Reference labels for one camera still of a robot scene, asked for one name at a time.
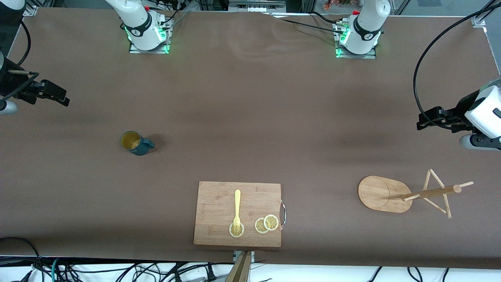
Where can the yellow plastic fork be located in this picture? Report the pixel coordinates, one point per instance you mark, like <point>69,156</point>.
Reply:
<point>237,203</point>

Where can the bamboo cutting board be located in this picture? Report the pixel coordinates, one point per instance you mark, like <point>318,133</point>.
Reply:
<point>215,207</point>

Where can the orange background object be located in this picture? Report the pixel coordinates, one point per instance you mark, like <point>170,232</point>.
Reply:
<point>336,4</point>

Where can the grey power strip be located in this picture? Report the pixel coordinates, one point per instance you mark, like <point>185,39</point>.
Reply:
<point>256,4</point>

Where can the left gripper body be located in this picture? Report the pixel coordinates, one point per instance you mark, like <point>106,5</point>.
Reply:
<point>460,110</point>

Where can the aluminium corner bracket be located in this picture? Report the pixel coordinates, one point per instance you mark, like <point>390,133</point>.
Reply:
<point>479,20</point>
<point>30,10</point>

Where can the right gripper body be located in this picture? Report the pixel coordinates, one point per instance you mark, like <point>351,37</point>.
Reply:
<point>8,83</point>

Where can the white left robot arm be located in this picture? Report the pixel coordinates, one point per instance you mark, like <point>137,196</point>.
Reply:
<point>366,27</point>

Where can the teal ribbed cup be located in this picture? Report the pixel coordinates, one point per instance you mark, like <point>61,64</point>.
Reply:
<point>139,149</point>

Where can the wooden cup rack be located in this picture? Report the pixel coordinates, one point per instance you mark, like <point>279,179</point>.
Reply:
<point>379,194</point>

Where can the wooden beam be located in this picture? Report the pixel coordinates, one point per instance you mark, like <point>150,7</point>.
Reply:
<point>240,272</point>

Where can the lemon slice under fork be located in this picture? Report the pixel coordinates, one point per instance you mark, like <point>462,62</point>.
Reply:
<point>231,234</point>

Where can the brown table cover sheet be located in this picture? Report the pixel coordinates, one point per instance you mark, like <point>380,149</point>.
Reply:
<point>250,98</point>

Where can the metal beam bracket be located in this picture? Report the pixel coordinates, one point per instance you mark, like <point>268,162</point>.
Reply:
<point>252,255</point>

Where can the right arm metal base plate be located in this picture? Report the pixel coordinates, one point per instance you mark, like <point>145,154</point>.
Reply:
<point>166,49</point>

